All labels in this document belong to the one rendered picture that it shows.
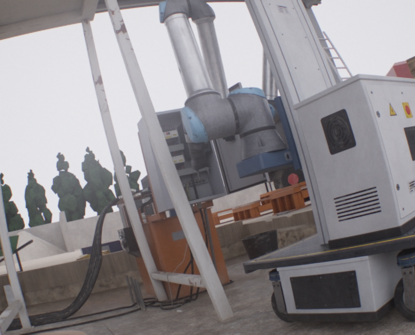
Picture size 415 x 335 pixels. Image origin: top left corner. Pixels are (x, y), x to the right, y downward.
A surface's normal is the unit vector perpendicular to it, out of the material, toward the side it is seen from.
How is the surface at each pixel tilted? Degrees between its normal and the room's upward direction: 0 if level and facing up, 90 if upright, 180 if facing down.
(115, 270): 90
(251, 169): 90
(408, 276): 90
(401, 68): 86
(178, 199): 81
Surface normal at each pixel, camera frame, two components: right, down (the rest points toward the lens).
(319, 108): -0.82, 0.16
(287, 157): 0.51, -0.22
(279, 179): -0.21, -0.04
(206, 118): 0.15, -0.04
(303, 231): -0.92, 0.03
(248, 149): -0.73, -0.22
